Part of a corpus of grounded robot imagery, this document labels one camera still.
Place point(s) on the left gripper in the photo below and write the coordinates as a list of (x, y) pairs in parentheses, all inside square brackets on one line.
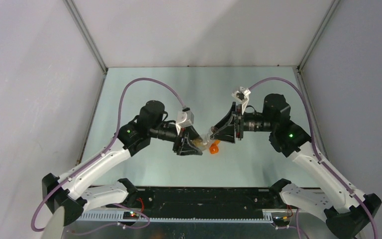
[(186, 147)]

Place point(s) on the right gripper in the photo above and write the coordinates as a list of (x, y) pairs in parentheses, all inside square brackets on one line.
[(226, 130)]

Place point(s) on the clear pill bottle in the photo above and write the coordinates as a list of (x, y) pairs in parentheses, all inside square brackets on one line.
[(204, 142)]

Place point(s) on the orange pill organizer box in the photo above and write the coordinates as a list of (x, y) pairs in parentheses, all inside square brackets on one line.
[(214, 149)]

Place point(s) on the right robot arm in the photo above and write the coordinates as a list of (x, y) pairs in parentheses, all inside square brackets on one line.
[(344, 208)]

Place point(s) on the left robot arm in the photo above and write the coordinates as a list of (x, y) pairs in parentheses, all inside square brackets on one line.
[(73, 190)]

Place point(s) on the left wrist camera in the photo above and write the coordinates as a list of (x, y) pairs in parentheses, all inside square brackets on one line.
[(185, 118)]

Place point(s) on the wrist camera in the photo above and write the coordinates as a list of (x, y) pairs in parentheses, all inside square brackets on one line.
[(241, 94), (185, 118)]

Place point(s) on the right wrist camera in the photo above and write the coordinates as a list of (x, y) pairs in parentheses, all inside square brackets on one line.
[(241, 94)]

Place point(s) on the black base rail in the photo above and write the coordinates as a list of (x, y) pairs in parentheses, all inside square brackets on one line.
[(211, 205)]

